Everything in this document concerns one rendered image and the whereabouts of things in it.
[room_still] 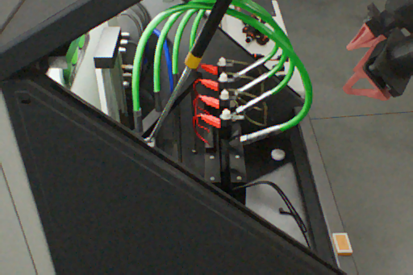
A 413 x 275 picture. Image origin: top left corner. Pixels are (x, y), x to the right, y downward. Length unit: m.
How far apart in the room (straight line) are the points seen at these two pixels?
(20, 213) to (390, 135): 2.52
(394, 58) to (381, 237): 1.76
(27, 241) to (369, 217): 1.91
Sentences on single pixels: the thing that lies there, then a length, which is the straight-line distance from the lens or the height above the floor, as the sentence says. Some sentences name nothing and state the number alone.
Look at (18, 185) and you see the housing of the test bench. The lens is 0.82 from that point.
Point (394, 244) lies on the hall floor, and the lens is 2.47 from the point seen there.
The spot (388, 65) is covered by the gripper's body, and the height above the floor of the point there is 1.42.
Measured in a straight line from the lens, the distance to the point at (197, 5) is 0.92.
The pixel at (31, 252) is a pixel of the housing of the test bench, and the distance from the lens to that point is 0.94.
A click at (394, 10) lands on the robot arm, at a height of 1.52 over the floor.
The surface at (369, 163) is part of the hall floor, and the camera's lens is 2.86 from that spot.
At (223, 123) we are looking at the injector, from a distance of 1.12.
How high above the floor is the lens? 1.79
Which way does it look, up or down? 36 degrees down
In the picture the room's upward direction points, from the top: straight up
